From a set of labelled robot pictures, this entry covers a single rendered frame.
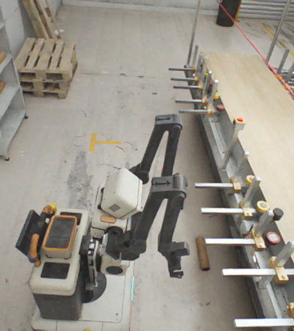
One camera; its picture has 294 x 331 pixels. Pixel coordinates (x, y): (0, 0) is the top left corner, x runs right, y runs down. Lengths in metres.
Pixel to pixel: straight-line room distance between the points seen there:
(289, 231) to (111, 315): 1.30
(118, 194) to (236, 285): 1.73
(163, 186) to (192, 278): 1.74
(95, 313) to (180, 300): 0.74
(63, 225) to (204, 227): 1.61
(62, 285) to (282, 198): 1.54
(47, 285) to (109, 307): 0.62
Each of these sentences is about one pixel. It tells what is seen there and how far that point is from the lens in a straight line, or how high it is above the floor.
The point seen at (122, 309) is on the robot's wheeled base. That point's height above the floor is 0.28.
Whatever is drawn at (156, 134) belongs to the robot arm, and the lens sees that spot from 1.42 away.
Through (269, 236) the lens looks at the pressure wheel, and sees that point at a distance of 2.00.
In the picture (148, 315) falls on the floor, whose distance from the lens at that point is 2.54.
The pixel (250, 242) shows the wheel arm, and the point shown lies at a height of 0.86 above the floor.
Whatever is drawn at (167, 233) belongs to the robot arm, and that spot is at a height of 1.34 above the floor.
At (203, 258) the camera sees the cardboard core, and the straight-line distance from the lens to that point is 2.75.
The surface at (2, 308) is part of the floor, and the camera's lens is 2.70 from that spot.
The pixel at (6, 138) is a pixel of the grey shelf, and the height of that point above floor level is 0.14.
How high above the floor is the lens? 2.39
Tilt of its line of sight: 43 degrees down
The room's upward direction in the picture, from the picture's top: 6 degrees clockwise
